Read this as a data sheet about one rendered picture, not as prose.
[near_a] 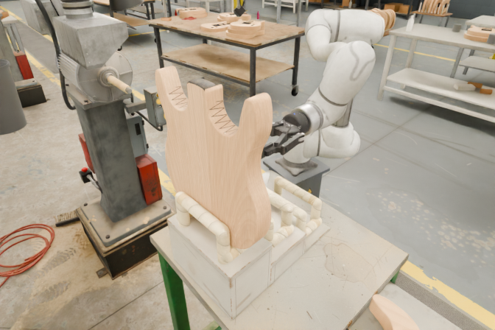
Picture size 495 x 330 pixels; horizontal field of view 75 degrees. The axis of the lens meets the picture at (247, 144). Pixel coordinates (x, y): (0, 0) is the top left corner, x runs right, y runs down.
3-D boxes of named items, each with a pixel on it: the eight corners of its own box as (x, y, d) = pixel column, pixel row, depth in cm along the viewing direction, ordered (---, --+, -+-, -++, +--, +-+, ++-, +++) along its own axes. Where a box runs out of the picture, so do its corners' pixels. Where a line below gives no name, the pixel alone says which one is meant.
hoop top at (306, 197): (272, 184, 118) (273, 177, 116) (278, 180, 120) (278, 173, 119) (317, 211, 106) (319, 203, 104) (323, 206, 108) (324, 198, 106)
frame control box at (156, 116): (130, 125, 192) (121, 83, 178) (163, 114, 204) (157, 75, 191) (150, 141, 176) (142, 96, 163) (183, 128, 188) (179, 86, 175)
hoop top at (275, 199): (240, 186, 104) (240, 178, 103) (247, 181, 106) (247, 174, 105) (288, 217, 92) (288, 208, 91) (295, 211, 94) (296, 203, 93)
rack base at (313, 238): (244, 212, 118) (244, 210, 118) (271, 193, 128) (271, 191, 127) (305, 254, 102) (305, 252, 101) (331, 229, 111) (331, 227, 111)
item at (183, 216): (176, 223, 90) (172, 197, 85) (185, 217, 92) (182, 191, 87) (183, 229, 88) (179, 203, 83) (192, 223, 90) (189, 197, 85)
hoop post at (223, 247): (214, 258, 80) (213, 231, 75) (225, 251, 82) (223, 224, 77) (223, 267, 78) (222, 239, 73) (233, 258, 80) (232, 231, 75)
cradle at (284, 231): (262, 247, 92) (262, 239, 91) (287, 226, 99) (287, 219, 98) (271, 253, 90) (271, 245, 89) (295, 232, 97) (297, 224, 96)
